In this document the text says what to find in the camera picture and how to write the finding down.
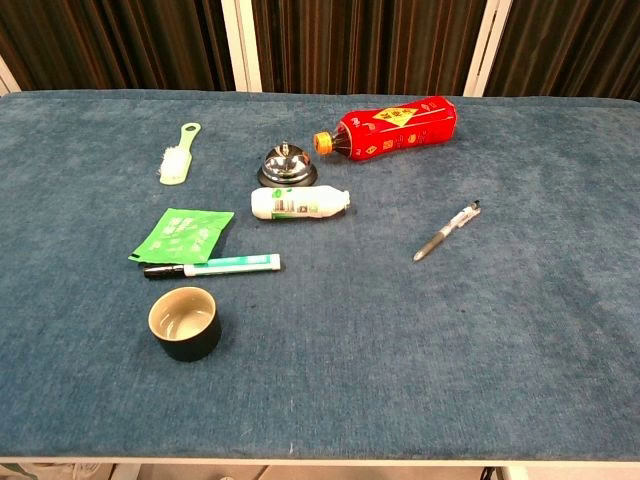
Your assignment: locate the silver ballpoint pen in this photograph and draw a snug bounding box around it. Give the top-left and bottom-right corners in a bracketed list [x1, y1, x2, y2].
[412, 199, 483, 263]

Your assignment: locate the green foil sachet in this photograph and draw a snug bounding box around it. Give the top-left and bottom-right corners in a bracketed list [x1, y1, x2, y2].
[127, 207, 236, 265]

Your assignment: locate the chrome desk call bell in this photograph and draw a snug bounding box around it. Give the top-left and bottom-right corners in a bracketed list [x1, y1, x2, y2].
[256, 140, 319, 189]

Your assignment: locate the white table frame edge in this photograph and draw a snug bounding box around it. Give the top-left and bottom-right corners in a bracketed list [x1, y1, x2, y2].
[0, 454, 640, 480]

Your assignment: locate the green handled white brush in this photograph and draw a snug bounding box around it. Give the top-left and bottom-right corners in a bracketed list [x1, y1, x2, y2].
[157, 122, 203, 187]

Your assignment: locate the small white plastic bottle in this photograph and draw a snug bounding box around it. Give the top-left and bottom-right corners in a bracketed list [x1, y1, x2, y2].
[250, 184, 352, 221]

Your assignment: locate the white green marker pen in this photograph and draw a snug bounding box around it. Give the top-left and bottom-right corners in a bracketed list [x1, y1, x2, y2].
[143, 253, 282, 280]

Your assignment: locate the blue velvet table cloth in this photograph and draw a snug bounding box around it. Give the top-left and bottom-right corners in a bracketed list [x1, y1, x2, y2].
[0, 88, 640, 462]

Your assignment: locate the red labelled drink bottle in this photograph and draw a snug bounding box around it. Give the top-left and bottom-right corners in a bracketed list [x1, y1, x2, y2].
[313, 95, 459, 162]

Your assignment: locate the black cup beige inside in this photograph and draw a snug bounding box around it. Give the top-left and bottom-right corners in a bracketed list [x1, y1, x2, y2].
[147, 286, 223, 363]

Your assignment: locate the white frame post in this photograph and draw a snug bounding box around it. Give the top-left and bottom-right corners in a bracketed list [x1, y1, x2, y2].
[0, 54, 22, 97]
[462, 0, 515, 98]
[220, 0, 264, 93]

